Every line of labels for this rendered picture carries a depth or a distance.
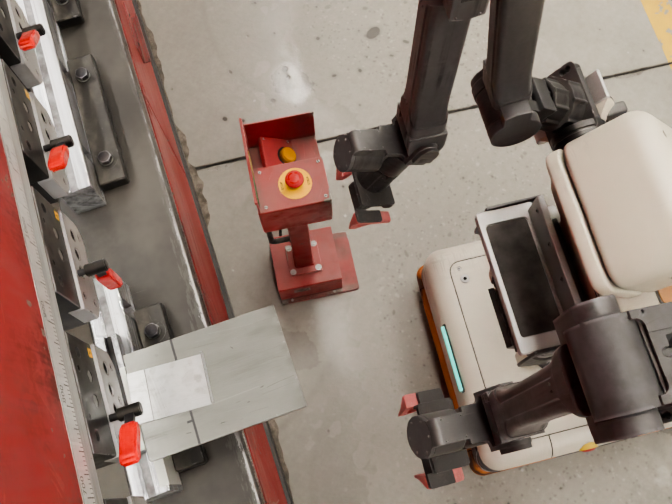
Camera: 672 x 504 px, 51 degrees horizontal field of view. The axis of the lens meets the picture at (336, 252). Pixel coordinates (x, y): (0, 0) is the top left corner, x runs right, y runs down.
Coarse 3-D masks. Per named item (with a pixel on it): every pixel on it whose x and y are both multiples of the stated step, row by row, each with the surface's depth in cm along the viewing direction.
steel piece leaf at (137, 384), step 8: (128, 376) 116; (136, 376) 116; (144, 376) 116; (128, 384) 116; (136, 384) 116; (144, 384) 116; (136, 392) 115; (144, 392) 115; (136, 400) 115; (144, 400) 115; (144, 408) 115; (144, 416) 114; (152, 416) 114
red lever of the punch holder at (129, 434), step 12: (120, 408) 89; (132, 408) 89; (120, 420) 89; (132, 420) 87; (120, 432) 86; (132, 432) 85; (120, 444) 84; (132, 444) 83; (120, 456) 82; (132, 456) 82
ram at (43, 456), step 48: (0, 144) 84; (0, 192) 78; (0, 240) 74; (0, 288) 69; (48, 288) 84; (0, 336) 66; (0, 384) 62; (48, 384) 73; (0, 432) 59; (48, 432) 69; (0, 480) 56; (48, 480) 65; (96, 480) 78
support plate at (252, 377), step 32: (256, 320) 119; (160, 352) 118; (192, 352) 118; (224, 352) 117; (256, 352) 117; (288, 352) 117; (224, 384) 116; (256, 384) 116; (288, 384) 116; (224, 416) 114; (256, 416) 114; (160, 448) 113
